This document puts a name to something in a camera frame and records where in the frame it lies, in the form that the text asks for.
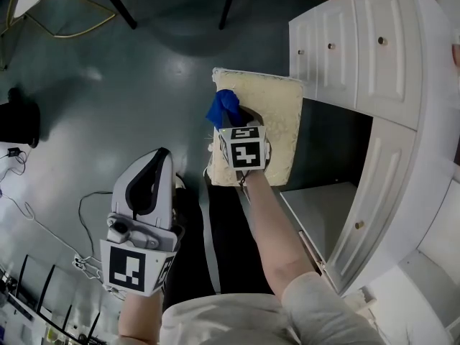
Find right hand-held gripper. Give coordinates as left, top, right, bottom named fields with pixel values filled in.
left=213, top=107, right=272, bottom=173

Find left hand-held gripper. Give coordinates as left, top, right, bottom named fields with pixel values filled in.
left=98, top=147, right=186, bottom=298

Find blue cloth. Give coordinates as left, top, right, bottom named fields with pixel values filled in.
left=205, top=88, right=241, bottom=129

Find cream fluffy stool cushion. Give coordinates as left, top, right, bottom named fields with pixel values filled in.
left=207, top=67, right=305, bottom=188

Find person's right forearm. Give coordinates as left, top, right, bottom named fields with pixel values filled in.
left=239, top=170, right=321, bottom=296

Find person's left forearm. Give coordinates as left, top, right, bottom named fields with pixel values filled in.
left=117, top=289, right=165, bottom=341

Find white desk with drawers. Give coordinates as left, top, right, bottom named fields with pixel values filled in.
left=288, top=0, right=460, bottom=298

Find person's black trousers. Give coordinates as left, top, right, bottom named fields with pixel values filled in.
left=163, top=172, right=288, bottom=301

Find person's light grey shirt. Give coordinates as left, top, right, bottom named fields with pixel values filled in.
left=160, top=271, right=387, bottom=345

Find white ornate stool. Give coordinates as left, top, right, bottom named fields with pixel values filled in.
left=344, top=287, right=378, bottom=323

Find pink tumbler cup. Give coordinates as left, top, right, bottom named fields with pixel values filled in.
left=451, top=30, right=460, bottom=68

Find black floor cable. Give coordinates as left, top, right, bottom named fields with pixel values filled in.
left=78, top=191, right=114, bottom=262

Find white floor cable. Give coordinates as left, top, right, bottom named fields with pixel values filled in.
left=0, top=188, right=105, bottom=280

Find gold wire chair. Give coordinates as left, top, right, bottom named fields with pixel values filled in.
left=0, top=0, right=116, bottom=71

